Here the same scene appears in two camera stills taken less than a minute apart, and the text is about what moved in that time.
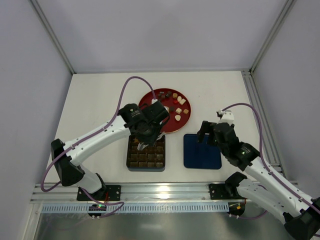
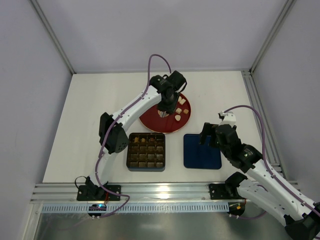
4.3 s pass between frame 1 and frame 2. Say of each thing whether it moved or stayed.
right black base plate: stayed
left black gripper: moved
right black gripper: stayed
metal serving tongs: moved
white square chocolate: stayed
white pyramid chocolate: stayed
